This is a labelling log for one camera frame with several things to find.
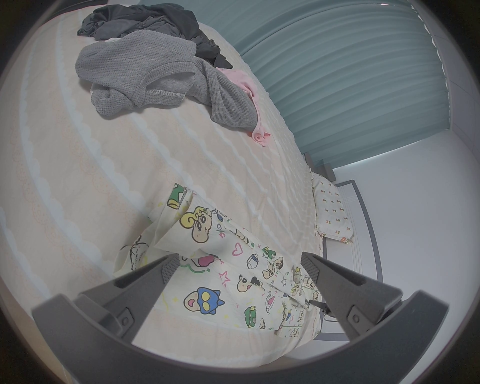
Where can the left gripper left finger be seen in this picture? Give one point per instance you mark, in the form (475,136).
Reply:
(123,296)

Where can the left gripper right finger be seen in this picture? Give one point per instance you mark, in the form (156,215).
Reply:
(352,296)

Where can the white printed pyjama top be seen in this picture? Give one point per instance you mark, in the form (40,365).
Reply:
(232,270)

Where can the white printed pillow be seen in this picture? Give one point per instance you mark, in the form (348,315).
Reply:
(332,210)

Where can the bed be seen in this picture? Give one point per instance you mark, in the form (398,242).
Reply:
(93,180)

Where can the grey bedside table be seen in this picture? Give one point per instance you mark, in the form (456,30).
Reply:
(320,167)

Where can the blue-green curtain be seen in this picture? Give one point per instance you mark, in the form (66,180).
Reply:
(356,82)

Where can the grey knit garment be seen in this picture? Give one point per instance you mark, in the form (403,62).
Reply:
(131,60)

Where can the pink garment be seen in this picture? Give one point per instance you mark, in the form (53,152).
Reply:
(243,80)

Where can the black garment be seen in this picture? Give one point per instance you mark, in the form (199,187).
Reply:
(157,18)

